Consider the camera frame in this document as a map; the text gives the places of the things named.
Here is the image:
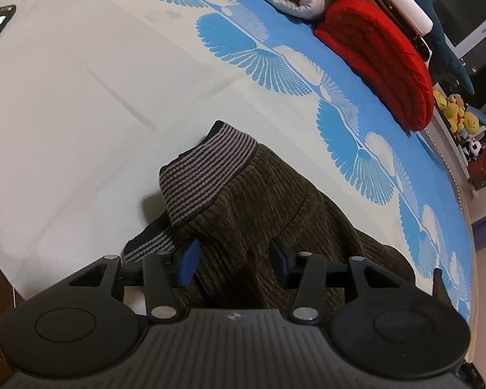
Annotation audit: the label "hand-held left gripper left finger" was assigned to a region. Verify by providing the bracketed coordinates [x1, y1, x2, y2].
[67, 238, 201, 323]

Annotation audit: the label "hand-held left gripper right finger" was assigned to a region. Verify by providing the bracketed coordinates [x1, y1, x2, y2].
[269, 238, 394, 324]

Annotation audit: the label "brown corduroy pants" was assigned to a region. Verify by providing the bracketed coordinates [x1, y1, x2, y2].
[123, 120, 451, 322]

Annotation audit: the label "panda plush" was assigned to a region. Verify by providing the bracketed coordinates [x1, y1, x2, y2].
[462, 137, 484, 161]

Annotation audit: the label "yellow plush toy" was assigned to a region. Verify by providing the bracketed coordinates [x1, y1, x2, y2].
[433, 89, 467, 124]

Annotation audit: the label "red folded blanket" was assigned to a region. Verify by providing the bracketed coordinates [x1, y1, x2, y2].
[314, 0, 435, 133]

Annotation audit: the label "yellow bear plush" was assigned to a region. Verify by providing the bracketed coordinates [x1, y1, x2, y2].
[462, 112, 481, 135]

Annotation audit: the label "teal shark plush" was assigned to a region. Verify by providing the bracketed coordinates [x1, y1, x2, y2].
[409, 0, 476, 96]

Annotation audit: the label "white pillow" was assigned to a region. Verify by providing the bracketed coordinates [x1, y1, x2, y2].
[370, 0, 434, 36]

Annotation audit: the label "window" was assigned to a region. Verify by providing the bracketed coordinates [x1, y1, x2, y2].
[429, 0, 486, 90]

